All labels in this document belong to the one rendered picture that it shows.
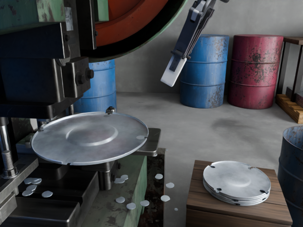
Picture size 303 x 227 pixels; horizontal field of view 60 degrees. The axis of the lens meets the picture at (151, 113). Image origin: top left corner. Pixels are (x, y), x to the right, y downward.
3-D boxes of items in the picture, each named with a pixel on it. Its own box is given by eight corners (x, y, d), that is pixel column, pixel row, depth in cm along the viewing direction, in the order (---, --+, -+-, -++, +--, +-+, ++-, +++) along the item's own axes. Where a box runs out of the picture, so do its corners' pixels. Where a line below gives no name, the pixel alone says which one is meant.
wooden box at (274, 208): (264, 224, 145) (274, 169, 133) (277, 288, 110) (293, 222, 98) (191, 211, 154) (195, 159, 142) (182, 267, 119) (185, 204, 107)
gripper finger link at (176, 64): (186, 50, 55) (183, 52, 52) (176, 71, 57) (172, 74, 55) (180, 47, 55) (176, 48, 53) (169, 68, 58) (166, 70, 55)
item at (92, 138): (135, 171, 53) (135, 167, 52) (4, 160, 57) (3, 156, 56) (155, 116, 79) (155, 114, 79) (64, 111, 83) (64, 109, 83)
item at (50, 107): (85, 102, 76) (84, 84, 74) (53, 129, 58) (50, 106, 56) (34, 101, 78) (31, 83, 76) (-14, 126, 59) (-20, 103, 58)
